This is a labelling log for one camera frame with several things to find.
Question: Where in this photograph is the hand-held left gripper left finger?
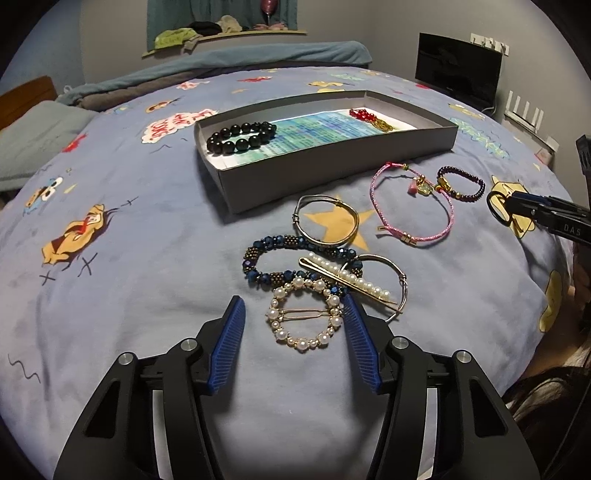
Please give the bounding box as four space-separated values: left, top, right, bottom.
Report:
53 294 247 480

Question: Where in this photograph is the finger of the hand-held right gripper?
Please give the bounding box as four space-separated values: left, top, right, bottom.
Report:
545 196 591 217
506 193 591 242

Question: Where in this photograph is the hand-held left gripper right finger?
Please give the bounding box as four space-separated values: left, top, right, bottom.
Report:
342 293 541 480

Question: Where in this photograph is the black hair tie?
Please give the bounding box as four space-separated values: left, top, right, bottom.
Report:
486 190 514 228

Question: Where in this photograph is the round pearl hair clip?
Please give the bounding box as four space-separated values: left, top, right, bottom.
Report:
265 277 345 354

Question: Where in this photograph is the pearl bar hair clip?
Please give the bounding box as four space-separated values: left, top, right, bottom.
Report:
298 252 399 312

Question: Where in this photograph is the dark purple beaded bracelet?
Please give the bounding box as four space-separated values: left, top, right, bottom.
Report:
436 166 485 201

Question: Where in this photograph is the blue beaded bracelet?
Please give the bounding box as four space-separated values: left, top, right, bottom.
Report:
243 234 363 296

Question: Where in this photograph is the pink cord bracelet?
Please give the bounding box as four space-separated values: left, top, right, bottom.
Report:
370 161 455 247

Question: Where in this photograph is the silver bangle with gold clasp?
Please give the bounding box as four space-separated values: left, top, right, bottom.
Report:
292 195 360 247

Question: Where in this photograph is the grey cardboard box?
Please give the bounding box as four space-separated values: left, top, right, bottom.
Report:
193 90 459 215

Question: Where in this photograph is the white router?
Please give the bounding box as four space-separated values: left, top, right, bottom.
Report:
503 91 559 153

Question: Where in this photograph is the cartoon printed bed sheet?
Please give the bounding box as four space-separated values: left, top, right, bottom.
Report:
0 65 578 480

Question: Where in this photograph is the black monitor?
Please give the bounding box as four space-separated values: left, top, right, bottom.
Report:
414 32 503 109

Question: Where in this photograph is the person's dark hair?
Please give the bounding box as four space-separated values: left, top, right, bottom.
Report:
501 342 591 480

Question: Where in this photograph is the red bead gold ornament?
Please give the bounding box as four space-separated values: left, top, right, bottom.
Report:
348 107 393 134

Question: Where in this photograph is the grey blanket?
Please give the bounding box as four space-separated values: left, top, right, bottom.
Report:
76 90 153 112

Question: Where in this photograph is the grey green pillow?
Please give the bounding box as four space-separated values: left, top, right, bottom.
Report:
0 100 95 192

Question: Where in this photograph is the blue blanket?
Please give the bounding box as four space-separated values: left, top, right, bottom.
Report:
58 41 374 107

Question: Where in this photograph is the green cloth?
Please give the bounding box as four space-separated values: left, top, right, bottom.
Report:
154 28 199 51

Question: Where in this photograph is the wooden headboard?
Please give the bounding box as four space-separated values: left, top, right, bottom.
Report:
0 76 58 134

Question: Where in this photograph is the teal curtain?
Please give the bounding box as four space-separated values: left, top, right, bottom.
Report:
147 0 298 51

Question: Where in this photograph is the silver wire bangle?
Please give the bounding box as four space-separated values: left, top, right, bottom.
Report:
339 254 409 324

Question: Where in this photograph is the white wall hook rack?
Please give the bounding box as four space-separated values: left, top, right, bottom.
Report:
470 32 511 57

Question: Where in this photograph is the black large bead bracelet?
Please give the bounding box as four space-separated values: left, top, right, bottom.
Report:
206 121 277 154

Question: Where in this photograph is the wooden wall shelf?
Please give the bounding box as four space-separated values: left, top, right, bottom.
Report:
141 29 308 60

